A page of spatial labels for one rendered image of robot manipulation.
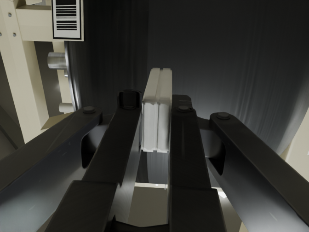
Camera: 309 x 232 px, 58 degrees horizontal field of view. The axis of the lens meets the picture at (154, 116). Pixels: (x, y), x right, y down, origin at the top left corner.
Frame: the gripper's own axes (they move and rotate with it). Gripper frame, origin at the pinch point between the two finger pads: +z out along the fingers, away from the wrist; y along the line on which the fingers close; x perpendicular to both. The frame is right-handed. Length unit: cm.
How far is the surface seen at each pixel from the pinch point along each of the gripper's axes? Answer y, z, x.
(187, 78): 2.5, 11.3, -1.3
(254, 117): 10.0, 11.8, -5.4
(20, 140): -210, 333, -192
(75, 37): -9.2, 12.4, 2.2
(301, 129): 26.9, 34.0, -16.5
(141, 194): -24, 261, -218
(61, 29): -10.8, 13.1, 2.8
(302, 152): 29, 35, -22
